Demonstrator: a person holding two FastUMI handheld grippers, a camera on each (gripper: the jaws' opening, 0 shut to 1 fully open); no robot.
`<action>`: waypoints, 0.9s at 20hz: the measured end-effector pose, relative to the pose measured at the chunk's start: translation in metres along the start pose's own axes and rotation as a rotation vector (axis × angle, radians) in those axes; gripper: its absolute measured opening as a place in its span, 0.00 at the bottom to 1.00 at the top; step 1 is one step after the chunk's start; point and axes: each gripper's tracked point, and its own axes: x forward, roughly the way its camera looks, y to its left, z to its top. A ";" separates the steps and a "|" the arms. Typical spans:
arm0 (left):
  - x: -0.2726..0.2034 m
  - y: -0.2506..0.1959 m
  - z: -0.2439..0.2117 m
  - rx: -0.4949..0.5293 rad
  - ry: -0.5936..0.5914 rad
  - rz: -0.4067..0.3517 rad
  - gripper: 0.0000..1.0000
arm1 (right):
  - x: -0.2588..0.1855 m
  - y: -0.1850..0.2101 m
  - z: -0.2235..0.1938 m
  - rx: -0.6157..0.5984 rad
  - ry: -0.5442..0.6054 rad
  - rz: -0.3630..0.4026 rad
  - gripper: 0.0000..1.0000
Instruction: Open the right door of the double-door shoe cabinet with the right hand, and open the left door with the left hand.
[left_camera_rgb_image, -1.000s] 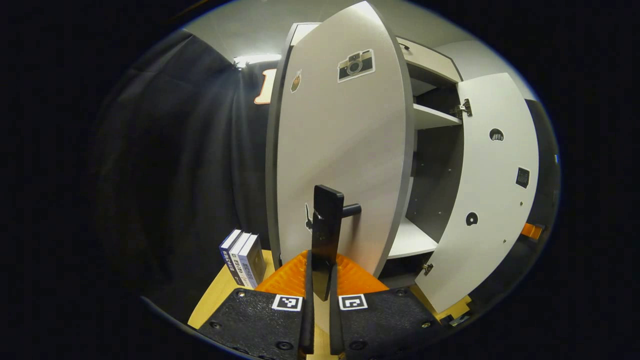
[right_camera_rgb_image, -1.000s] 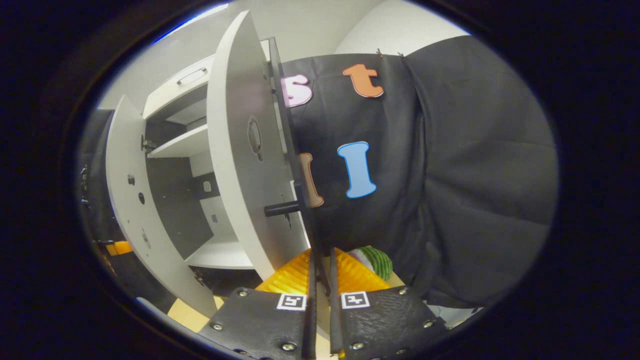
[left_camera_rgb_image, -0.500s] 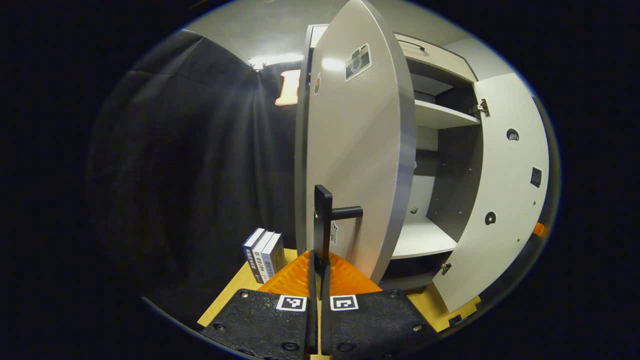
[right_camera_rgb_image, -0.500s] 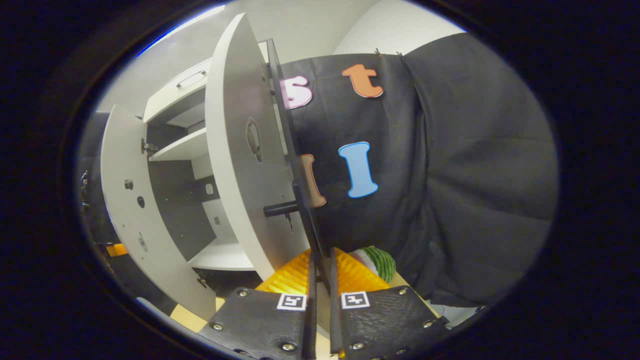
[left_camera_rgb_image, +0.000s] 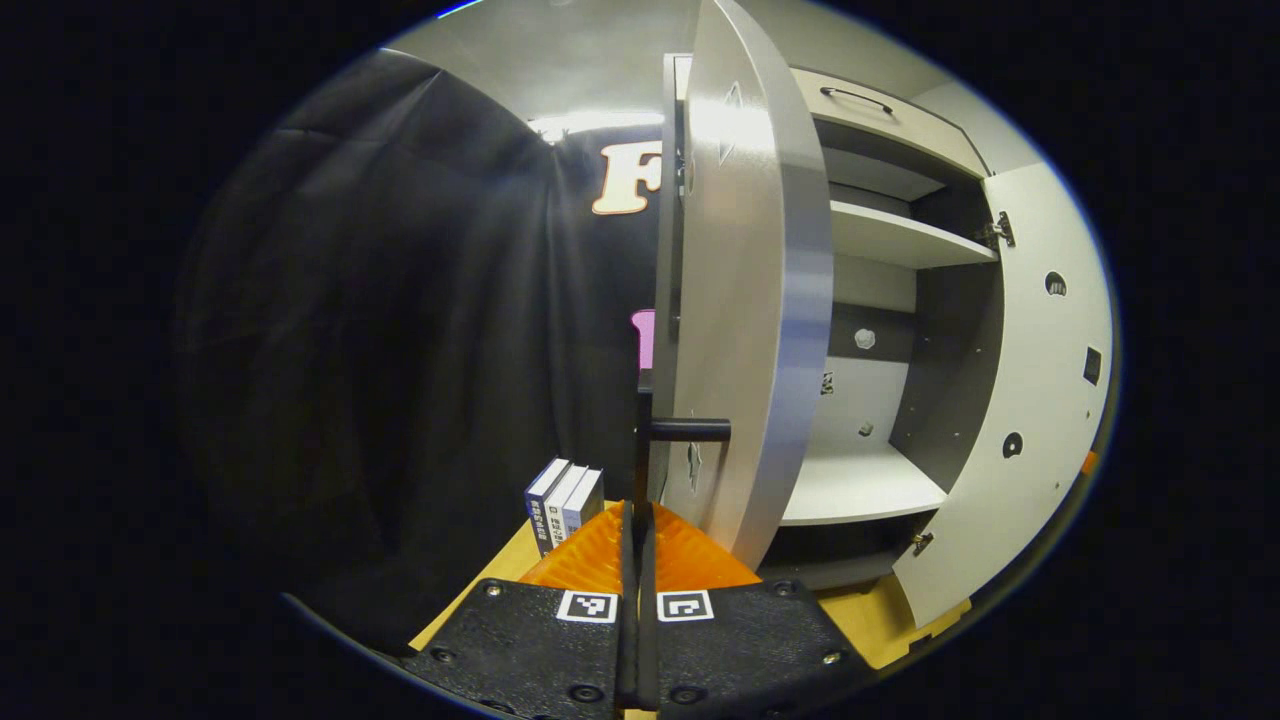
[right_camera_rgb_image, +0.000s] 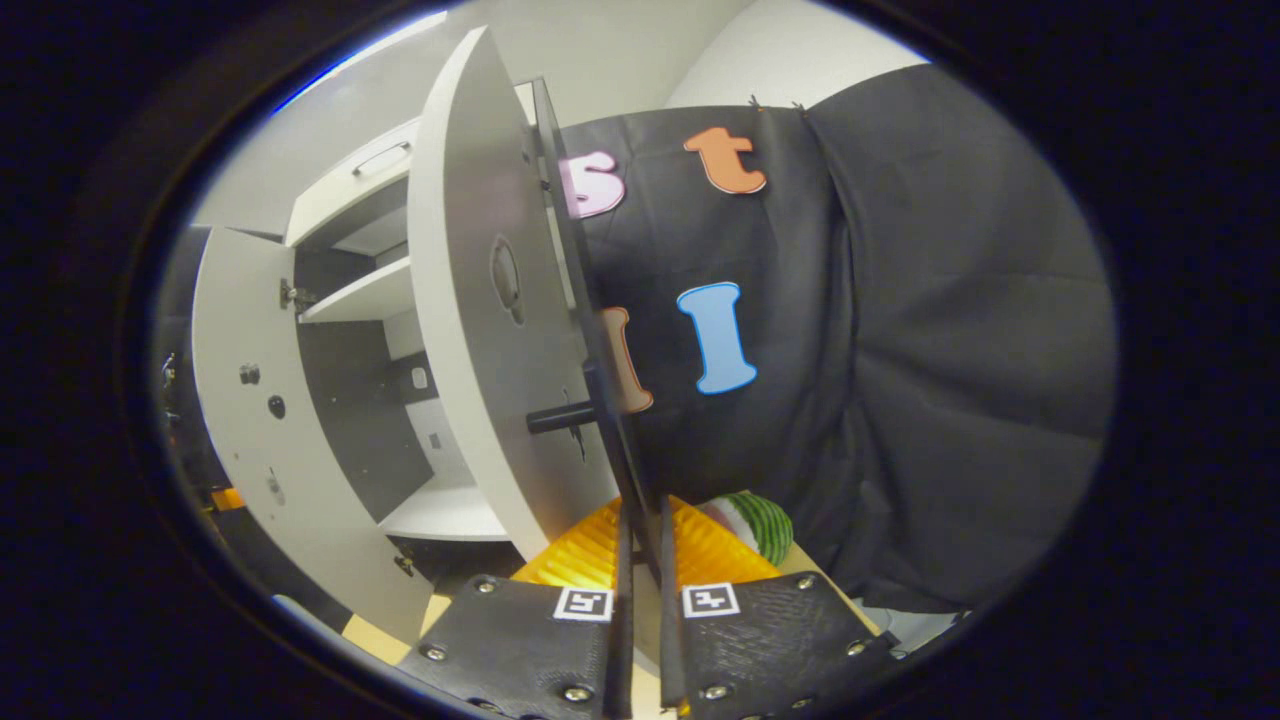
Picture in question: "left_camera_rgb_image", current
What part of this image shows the black drawer handle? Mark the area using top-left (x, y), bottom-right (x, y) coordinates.
top-left (820, 86), bottom-right (895, 116)

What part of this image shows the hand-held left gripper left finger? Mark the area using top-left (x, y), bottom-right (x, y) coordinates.
top-left (400, 500), bottom-right (642, 720)

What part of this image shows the black backdrop cloth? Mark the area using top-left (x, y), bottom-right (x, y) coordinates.
top-left (175, 50), bottom-right (666, 651)

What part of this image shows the black door handle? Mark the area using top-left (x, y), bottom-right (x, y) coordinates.
top-left (633, 370), bottom-right (732, 521)

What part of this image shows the white double-door shoe cabinet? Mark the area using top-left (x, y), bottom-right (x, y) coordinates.
top-left (655, 52), bottom-right (1006, 591)

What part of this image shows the white cabinet shelf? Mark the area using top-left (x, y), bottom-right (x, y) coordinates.
top-left (828, 200), bottom-right (999, 271)

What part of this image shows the white cabinet drawer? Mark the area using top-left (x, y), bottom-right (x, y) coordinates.
top-left (790, 65), bottom-right (991, 181)

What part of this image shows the white cabinet door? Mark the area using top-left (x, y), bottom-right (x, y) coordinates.
top-left (893, 160), bottom-right (1116, 631)
top-left (650, 0), bottom-right (836, 571)

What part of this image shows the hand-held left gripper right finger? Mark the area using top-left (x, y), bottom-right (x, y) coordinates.
top-left (640, 500), bottom-right (883, 720)

